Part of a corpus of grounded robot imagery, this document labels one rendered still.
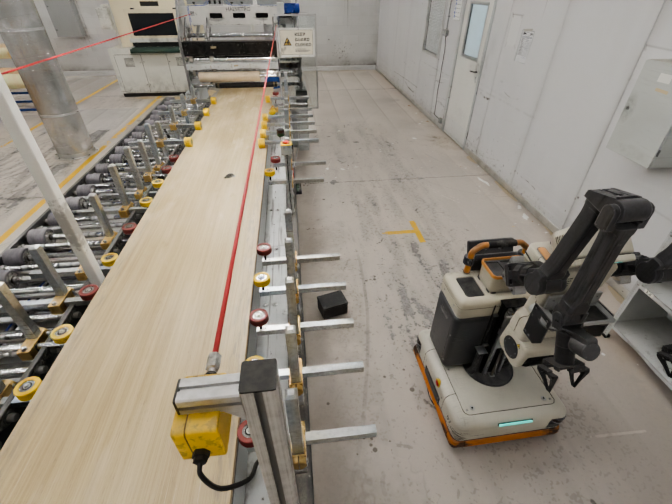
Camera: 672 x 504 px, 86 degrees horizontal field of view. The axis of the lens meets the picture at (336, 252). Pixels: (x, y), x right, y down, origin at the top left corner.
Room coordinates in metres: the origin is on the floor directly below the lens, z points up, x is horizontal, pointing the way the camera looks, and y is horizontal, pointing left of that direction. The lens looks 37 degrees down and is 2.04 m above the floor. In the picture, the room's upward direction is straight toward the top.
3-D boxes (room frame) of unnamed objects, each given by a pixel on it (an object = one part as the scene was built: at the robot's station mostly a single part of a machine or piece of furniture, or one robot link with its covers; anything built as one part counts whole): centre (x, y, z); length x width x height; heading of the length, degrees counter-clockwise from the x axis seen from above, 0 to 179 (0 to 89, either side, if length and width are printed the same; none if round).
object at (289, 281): (1.05, 0.18, 0.89); 0.04 x 0.04 x 0.48; 7
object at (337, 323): (1.09, 0.14, 0.80); 0.43 x 0.03 x 0.04; 97
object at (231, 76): (5.31, 1.23, 1.05); 1.43 x 0.12 x 0.12; 97
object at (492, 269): (1.38, -0.86, 0.87); 0.23 x 0.15 x 0.11; 98
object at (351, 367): (0.84, 0.11, 0.82); 0.43 x 0.03 x 0.04; 97
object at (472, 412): (1.27, -0.87, 0.16); 0.67 x 0.64 x 0.25; 8
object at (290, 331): (0.80, 0.15, 0.89); 0.04 x 0.04 x 0.48; 7
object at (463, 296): (1.36, -0.86, 0.59); 0.55 x 0.34 x 0.83; 98
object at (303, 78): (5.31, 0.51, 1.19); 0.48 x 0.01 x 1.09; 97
